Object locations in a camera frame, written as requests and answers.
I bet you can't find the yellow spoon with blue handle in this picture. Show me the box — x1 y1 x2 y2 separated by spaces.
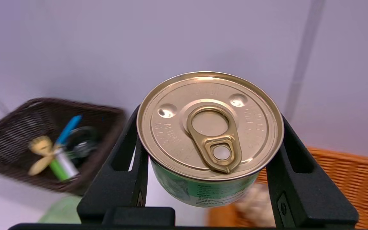
27 114 83 177

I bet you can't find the tin can with green label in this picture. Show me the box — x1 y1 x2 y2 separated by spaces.
136 71 285 208

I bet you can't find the light green plastic tray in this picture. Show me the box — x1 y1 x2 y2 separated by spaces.
38 195 83 224

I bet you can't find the dark brown wicker basket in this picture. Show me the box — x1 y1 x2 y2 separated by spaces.
0 97 127 196

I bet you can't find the orange wicker basket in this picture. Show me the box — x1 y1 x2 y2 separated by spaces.
207 146 368 229

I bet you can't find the white marker pen black cap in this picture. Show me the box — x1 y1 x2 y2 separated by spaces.
54 148 80 180

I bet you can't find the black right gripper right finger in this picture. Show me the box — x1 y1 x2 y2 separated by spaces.
265 114 360 228

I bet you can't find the glass cup with black sleeve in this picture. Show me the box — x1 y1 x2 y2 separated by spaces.
65 126 101 161

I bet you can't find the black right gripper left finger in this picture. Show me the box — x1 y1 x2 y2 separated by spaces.
77 105 149 225

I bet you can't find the yellow fork with green handle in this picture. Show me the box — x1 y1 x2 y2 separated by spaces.
28 135 70 182

